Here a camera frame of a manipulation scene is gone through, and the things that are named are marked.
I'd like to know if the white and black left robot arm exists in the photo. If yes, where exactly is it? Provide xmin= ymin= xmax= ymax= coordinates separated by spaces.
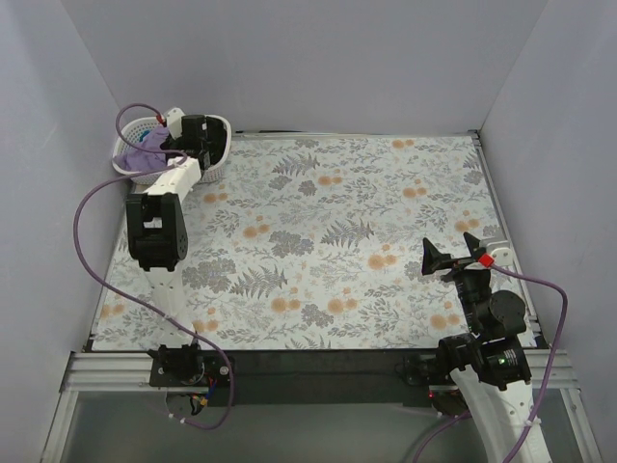
xmin=126 ymin=108 xmax=231 ymax=389

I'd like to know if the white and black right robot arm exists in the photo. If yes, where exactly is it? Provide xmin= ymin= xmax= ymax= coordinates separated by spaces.
xmin=421 ymin=233 xmax=551 ymax=462

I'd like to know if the white plastic laundry basket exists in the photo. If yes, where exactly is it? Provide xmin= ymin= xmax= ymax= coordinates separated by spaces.
xmin=112 ymin=115 xmax=231 ymax=185

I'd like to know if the purple t shirt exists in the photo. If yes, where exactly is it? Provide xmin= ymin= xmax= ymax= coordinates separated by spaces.
xmin=114 ymin=126 xmax=170 ymax=172

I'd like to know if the floral patterned table mat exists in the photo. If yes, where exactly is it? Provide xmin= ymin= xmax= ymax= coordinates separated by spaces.
xmin=91 ymin=136 xmax=537 ymax=352

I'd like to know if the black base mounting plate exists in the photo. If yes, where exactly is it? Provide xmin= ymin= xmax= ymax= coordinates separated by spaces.
xmin=147 ymin=347 xmax=458 ymax=407

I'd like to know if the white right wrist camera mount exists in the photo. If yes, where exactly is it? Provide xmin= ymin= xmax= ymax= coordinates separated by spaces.
xmin=480 ymin=237 xmax=515 ymax=267

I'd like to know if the aluminium frame rail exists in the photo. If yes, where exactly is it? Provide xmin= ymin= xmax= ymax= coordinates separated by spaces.
xmin=61 ymin=350 xmax=160 ymax=393

